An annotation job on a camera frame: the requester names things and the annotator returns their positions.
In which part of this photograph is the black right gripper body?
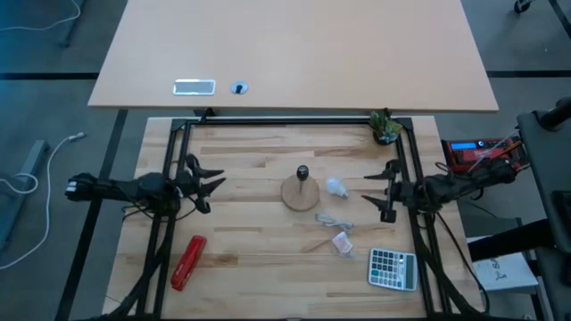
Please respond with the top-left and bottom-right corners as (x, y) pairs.
(379, 159), (420, 224)

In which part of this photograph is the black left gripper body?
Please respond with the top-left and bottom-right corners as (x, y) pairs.
(176, 154), (211, 215)

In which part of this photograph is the white lightbulb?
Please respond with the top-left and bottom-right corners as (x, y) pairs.
(325, 177), (350, 199)

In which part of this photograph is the lamp with round wooden base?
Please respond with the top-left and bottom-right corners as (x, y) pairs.
(280, 164), (321, 212)

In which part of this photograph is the small potted succulent plant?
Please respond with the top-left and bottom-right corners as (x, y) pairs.
(368, 111), (402, 146)

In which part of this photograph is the grey desk calculator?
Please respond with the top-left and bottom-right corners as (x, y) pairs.
(368, 247), (419, 292)

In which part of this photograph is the red electronics board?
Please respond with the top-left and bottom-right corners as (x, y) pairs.
(441, 137), (530, 173)

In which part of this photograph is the red stapler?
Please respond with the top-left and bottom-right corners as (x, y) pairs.
(170, 235), (208, 292)

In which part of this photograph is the silver desk outlet plate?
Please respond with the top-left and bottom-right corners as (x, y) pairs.
(172, 78), (217, 96)

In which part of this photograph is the white printed paper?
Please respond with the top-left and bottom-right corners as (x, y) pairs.
(471, 251), (540, 293)

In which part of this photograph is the black equipment stand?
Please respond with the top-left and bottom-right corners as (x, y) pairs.
(467, 95), (571, 321)

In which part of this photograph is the beige office desk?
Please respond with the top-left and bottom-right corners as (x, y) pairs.
(87, 0), (500, 112)

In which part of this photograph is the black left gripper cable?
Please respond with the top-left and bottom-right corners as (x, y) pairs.
(122, 195), (200, 224)

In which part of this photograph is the clear coiled lamp cord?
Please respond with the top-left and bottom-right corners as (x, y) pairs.
(315, 212), (356, 235)

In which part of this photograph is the black aluminium table frame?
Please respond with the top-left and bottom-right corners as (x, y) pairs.
(100, 116), (487, 321)

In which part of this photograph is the white floor cable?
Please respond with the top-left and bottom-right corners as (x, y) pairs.
(0, 131), (87, 271)
(0, 0), (82, 32)

